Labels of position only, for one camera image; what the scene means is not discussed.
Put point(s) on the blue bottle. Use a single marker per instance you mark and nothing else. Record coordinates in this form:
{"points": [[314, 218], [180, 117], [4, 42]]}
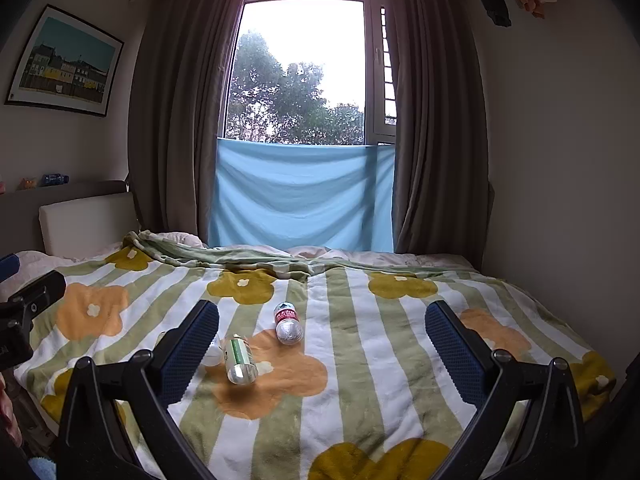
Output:
{"points": [[54, 179]]}

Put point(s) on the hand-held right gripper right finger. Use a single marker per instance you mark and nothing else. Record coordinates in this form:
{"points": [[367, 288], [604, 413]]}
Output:
{"points": [[455, 355]]}

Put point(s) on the green throw blanket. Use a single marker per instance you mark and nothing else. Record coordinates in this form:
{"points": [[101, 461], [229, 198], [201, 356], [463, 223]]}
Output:
{"points": [[240, 259]]}

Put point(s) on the brown curtain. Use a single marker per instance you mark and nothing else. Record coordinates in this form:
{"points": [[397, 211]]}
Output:
{"points": [[180, 110], [440, 125]]}

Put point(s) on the light blue cloth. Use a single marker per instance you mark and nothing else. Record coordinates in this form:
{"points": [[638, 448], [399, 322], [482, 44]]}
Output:
{"points": [[300, 195]]}

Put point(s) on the orange toy figure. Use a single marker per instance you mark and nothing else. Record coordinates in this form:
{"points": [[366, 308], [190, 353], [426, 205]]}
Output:
{"points": [[28, 183]]}

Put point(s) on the floral striped blanket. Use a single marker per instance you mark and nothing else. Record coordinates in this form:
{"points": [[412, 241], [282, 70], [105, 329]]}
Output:
{"points": [[350, 360]]}

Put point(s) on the red label plastic bottle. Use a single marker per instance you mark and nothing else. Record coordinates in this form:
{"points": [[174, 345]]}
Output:
{"points": [[288, 324]]}

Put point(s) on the white headboard cushion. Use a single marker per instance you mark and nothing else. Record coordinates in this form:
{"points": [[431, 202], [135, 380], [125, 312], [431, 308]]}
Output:
{"points": [[85, 225]]}

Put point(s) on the window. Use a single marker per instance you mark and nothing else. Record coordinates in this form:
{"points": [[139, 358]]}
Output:
{"points": [[300, 70]]}

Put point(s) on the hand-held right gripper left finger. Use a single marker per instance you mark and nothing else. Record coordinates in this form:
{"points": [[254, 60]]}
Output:
{"points": [[192, 350]]}

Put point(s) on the framed house picture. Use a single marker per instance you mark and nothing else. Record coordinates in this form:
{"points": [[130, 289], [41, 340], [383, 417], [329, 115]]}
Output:
{"points": [[67, 62]]}

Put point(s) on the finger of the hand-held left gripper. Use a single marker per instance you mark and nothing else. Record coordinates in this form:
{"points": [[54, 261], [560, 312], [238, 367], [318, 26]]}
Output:
{"points": [[7, 266], [42, 287]]}

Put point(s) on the blue fuzzy cloth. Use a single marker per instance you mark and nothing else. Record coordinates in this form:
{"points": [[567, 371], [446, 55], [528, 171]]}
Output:
{"points": [[42, 467]]}

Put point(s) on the pink cloth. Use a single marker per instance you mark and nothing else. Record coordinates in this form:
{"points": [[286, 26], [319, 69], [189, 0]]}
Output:
{"points": [[6, 410]]}

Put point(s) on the brown headboard shelf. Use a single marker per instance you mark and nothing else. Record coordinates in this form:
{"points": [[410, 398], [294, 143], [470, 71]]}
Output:
{"points": [[20, 200]]}

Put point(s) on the green label plastic bottle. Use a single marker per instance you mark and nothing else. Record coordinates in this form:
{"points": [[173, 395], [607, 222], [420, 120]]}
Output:
{"points": [[240, 362]]}

